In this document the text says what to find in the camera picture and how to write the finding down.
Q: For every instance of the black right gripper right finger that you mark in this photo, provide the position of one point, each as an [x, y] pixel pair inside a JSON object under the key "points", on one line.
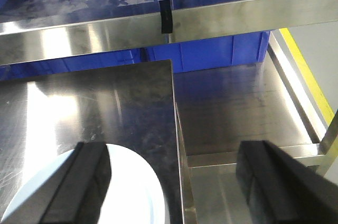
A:
{"points": [[279, 189]]}

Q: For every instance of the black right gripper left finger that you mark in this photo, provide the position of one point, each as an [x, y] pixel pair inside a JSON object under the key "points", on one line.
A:
{"points": [[74, 193]]}

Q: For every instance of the light blue plate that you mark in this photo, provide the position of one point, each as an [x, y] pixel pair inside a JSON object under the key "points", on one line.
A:
{"points": [[135, 194]]}

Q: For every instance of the steel lower side shelf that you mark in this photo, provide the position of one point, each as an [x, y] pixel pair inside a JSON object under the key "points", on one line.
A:
{"points": [[219, 108]]}

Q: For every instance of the blue crate under shelf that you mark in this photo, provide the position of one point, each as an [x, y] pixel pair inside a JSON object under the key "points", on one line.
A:
{"points": [[185, 56]]}

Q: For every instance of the stainless steel shelf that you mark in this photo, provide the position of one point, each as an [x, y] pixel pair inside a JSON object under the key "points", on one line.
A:
{"points": [[33, 30]]}

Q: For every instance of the black tape strip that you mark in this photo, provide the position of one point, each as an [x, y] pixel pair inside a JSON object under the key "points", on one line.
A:
{"points": [[166, 17]]}

